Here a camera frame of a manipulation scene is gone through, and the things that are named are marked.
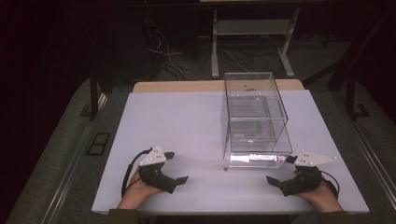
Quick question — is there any black metal stand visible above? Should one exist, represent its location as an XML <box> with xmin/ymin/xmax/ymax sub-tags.
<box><xmin>89</xmin><ymin>60</ymin><xmax>109</xmax><ymax>122</ymax></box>
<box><xmin>302</xmin><ymin>7</ymin><xmax>396</xmax><ymax>119</ymax></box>

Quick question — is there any white metal stand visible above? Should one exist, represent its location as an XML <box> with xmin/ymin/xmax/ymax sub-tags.
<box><xmin>210</xmin><ymin>7</ymin><xmax>302</xmax><ymax>79</ymax></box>

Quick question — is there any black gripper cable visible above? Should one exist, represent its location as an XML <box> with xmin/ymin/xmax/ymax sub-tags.
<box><xmin>120</xmin><ymin>147</ymin><xmax>154</xmax><ymax>197</ymax></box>
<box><xmin>319</xmin><ymin>169</ymin><xmax>341</xmax><ymax>198</ymax></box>

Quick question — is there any wooden table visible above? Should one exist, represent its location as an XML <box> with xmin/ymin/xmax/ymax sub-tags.
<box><xmin>133</xmin><ymin>78</ymin><xmax>305</xmax><ymax>93</ymax></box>

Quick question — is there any tangle of floor cables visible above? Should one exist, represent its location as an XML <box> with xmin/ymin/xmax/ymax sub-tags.
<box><xmin>144</xmin><ymin>12</ymin><xmax>265</xmax><ymax>80</ymax></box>

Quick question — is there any person's right hand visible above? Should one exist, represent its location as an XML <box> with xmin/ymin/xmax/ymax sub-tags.
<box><xmin>292</xmin><ymin>168</ymin><xmax>344</xmax><ymax>214</ymax></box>

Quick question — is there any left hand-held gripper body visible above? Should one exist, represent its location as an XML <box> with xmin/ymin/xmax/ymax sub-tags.
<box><xmin>137</xmin><ymin>145</ymin><xmax>178</xmax><ymax>195</ymax></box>

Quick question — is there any person's left hand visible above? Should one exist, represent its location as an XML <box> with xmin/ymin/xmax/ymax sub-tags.
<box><xmin>117</xmin><ymin>169</ymin><xmax>163</xmax><ymax>210</ymax></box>

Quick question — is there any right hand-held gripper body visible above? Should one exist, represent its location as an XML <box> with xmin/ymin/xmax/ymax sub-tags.
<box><xmin>277</xmin><ymin>150</ymin><xmax>338</xmax><ymax>197</ymax></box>

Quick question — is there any clear acrylic drawer box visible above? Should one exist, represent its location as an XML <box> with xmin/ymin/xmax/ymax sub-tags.
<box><xmin>219</xmin><ymin>71</ymin><xmax>294</xmax><ymax>169</ymax></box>

